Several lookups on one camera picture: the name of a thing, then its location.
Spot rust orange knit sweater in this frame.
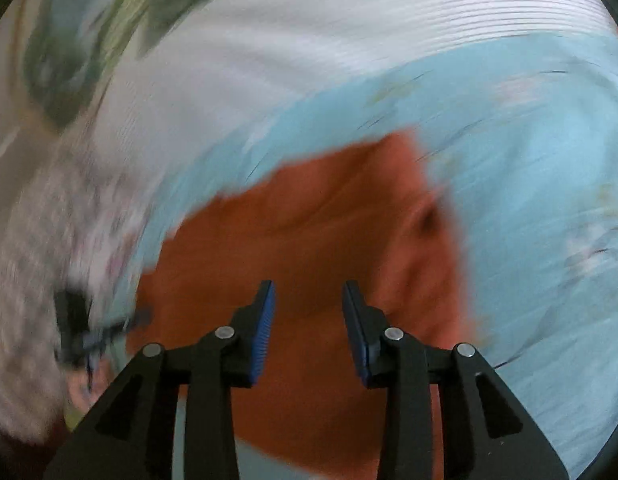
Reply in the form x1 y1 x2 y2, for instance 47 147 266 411
126 130 472 479

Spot light blue floral bedsheet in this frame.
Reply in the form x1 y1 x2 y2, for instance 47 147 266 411
111 32 618 476

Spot green pillow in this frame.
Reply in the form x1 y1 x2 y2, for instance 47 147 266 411
21 0 209 136

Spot white striped blanket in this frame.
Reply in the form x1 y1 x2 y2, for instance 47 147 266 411
87 0 618 181

